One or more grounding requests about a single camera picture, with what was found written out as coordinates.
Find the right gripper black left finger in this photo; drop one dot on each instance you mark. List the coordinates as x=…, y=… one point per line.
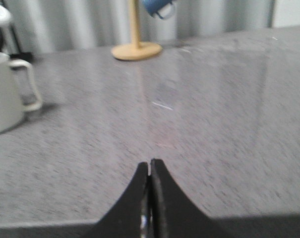
x=130, y=216

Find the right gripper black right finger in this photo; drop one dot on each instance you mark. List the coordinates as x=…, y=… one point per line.
x=174, y=214

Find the white HOME ribbed mug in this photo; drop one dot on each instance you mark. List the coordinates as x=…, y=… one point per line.
x=12, y=109

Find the wooden mug tree stand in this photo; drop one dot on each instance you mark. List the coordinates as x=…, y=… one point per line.
x=137, y=49

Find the blue enamel mug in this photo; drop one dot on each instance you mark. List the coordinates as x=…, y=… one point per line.
x=153, y=7

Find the black wire mug rack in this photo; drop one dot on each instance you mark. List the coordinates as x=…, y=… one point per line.
x=9, y=44

